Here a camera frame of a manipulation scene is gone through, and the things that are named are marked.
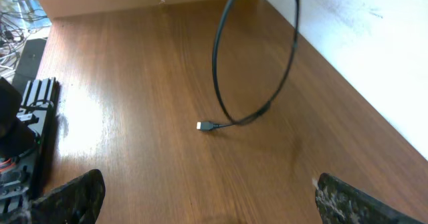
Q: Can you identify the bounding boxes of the black usb cable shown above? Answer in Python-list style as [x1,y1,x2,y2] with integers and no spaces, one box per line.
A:
[196,0,301,132]

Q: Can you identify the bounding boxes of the tangled wires in background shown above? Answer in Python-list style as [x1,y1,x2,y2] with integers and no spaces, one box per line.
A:
[0,0,51,74]

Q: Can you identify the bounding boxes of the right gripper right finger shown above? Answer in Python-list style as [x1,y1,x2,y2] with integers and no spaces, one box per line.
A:
[314,173,419,224]

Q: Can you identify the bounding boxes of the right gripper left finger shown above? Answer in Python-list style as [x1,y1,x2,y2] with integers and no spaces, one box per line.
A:
[0,169,106,224]

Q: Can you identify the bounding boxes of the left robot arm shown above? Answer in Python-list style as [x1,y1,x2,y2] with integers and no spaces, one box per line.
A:
[1,78,59,217]

